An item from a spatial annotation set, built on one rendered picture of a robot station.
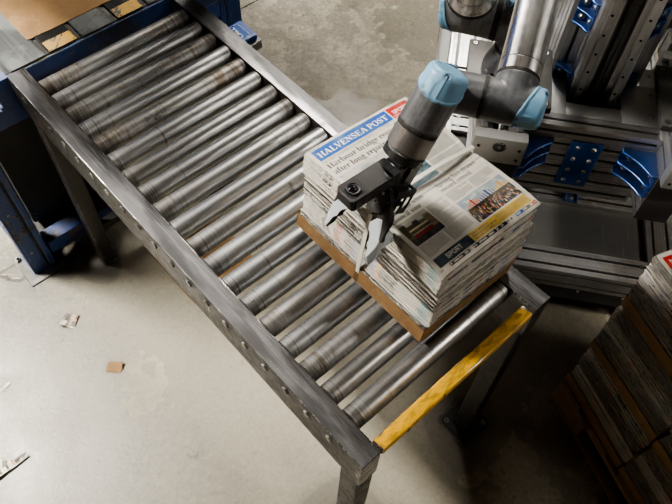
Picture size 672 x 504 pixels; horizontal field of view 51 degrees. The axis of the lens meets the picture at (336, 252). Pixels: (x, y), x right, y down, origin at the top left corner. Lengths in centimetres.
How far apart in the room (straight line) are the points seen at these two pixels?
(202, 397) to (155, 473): 26
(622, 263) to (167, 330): 148
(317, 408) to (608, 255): 133
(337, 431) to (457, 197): 50
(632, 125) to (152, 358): 158
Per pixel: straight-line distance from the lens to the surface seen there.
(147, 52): 201
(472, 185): 139
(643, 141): 205
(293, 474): 218
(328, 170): 135
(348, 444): 136
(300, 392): 140
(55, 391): 240
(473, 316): 151
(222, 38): 202
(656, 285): 171
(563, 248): 240
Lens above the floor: 210
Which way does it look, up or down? 57 degrees down
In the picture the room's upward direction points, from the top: 3 degrees clockwise
